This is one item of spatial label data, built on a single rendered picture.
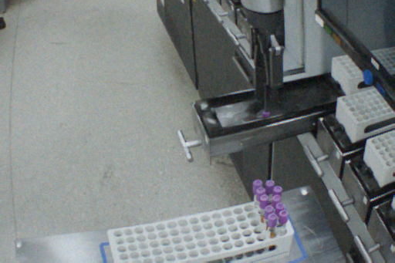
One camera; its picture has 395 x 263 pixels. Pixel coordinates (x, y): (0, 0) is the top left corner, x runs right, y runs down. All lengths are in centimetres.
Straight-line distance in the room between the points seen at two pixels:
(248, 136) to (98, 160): 128
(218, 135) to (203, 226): 33
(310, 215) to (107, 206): 131
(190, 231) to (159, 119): 169
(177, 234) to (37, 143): 174
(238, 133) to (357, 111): 27
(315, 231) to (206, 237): 21
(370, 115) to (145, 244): 57
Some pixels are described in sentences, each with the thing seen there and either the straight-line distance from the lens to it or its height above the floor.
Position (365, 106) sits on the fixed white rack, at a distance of 121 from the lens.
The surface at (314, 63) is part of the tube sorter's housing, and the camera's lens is 143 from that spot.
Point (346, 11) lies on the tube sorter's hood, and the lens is 115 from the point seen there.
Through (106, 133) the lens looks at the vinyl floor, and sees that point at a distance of 254.
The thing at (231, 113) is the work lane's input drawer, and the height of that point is 80.
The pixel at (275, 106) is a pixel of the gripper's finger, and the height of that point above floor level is 86.
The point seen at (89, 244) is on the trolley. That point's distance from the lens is 99.
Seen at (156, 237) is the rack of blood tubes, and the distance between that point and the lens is 91.
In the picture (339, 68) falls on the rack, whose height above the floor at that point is 86.
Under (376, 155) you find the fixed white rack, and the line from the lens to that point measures 108.
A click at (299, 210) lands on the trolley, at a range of 102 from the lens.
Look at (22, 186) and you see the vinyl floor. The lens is 240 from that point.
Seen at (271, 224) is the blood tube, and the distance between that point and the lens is 86.
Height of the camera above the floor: 157
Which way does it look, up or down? 38 degrees down
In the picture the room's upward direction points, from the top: 5 degrees counter-clockwise
